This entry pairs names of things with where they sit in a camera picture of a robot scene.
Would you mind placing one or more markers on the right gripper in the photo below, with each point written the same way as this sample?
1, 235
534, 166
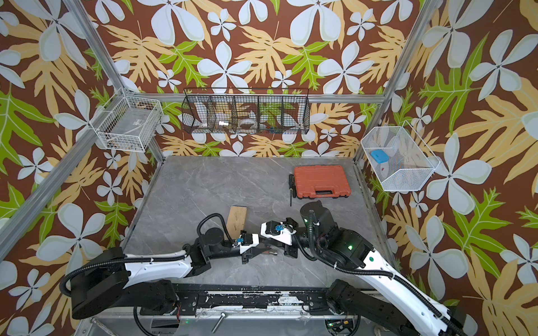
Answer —
289, 250

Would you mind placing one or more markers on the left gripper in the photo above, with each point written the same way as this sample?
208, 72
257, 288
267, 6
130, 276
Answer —
252, 253

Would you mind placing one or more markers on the wooden board with nails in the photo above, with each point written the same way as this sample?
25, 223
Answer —
237, 218

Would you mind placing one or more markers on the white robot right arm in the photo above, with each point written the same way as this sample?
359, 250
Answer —
403, 308

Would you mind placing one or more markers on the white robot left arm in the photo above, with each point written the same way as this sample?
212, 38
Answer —
116, 279

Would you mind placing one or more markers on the red plastic tool case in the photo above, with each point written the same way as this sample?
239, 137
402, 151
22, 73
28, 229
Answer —
319, 181

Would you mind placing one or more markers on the metal bolt on base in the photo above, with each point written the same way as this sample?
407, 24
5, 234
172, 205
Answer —
219, 322

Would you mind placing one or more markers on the blue object in basket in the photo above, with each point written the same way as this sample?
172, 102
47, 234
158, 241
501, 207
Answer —
380, 156

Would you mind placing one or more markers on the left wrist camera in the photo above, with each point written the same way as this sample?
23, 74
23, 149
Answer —
247, 241

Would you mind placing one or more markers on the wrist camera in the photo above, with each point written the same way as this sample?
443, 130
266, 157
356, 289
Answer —
247, 241
278, 231

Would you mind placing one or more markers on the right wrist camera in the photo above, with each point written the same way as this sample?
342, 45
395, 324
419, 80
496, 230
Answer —
278, 231

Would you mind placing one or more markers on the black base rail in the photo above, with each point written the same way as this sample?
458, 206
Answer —
197, 299

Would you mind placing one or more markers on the white wire basket right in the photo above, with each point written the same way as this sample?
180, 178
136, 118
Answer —
412, 162

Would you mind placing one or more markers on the white wire basket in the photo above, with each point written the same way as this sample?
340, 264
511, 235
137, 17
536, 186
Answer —
127, 122
412, 162

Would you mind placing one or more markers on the black wire basket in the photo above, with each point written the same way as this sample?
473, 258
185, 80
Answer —
246, 111

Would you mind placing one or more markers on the aluminium frame post right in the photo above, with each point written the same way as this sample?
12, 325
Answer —
412, 44

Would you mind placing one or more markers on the aluminium frame post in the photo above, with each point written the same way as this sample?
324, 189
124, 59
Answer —
101, 54
412, 44

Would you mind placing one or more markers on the white wire basket left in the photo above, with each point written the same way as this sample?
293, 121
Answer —
127, 122

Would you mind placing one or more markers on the aluminium frame post left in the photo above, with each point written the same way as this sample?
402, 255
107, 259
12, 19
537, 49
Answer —
101, 54

